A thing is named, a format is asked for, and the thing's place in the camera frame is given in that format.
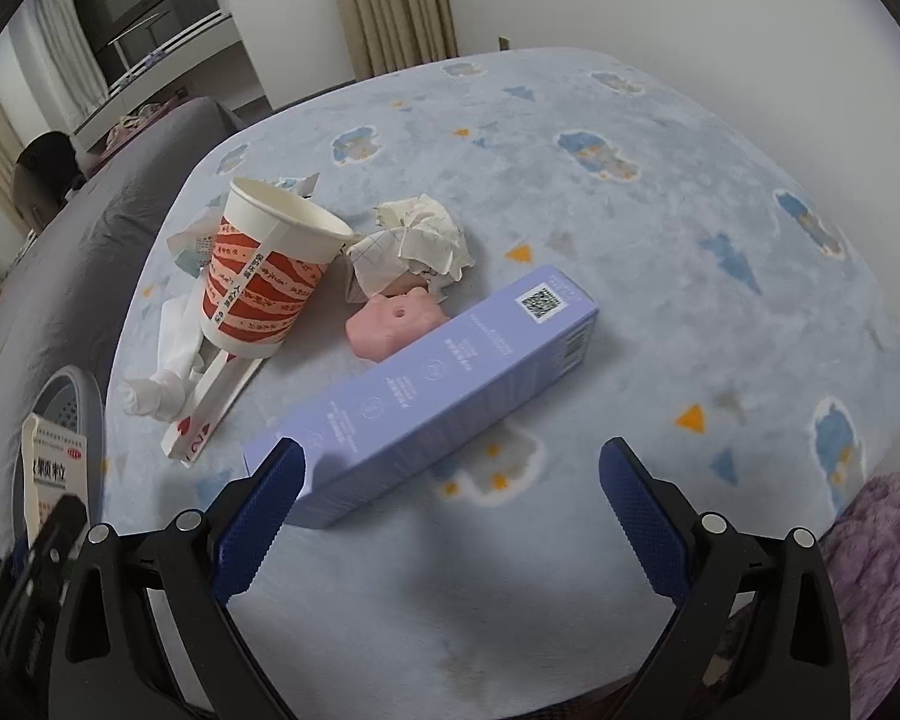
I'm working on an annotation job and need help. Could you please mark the white paper chopstick sleeve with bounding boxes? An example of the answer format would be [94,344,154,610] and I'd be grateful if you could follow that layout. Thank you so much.
[163,351,265,466]

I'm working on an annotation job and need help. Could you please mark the torn white wrapper piece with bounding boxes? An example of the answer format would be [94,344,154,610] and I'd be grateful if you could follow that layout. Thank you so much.
[268,172,323,202]

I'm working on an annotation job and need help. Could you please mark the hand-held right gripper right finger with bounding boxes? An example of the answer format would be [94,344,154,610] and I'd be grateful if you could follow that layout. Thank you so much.
[598,436,848,720]

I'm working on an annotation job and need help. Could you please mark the grey plastic waste basket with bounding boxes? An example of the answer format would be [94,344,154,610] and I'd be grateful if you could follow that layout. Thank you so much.
[26,364,107,533]

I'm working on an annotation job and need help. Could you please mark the pink pig-shaped eraser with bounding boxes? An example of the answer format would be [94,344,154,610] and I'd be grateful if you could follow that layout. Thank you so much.
[345,286,451,358]

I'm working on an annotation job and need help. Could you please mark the pink items on desk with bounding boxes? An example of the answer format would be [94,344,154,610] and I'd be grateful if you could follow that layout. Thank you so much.
[105,90,181,147]

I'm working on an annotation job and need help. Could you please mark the red and white paper cup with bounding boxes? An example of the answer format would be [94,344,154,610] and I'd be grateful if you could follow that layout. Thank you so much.
[201,177,355,359]

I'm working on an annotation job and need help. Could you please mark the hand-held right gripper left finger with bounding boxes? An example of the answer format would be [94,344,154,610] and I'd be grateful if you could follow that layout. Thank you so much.
[49,436,306,720]

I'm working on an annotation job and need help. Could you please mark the black chair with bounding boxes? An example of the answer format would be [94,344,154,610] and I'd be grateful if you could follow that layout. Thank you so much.
[11,131,83,233]

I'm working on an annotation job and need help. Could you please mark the purple fluffy blanket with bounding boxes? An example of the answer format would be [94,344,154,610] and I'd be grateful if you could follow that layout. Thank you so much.
[821,471,900,661]

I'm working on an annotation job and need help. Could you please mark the white medicine box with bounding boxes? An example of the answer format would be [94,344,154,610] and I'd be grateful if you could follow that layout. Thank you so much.
[21,414,89,541]

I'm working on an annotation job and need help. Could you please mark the crumpled white tissue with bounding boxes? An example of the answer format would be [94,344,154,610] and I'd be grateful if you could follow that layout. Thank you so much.
[116,292,230,417]

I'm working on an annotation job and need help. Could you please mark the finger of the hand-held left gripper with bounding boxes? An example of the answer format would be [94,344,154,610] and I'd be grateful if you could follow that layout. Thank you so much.
[34,493,91,578]

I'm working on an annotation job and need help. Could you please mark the long purple carton box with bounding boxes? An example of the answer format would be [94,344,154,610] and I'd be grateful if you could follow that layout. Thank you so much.
[241,264,599,529]

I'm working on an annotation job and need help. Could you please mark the grey bed sheet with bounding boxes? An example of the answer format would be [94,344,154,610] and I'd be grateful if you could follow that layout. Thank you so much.
[0,97,248,586]

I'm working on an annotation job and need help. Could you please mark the white sheer curtain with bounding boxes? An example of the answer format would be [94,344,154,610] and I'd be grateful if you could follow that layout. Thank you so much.
[15,0,110,125]

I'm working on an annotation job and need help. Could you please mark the crumpled white paper ball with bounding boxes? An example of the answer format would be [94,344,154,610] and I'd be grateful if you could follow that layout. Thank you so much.
[345,195,472,302]

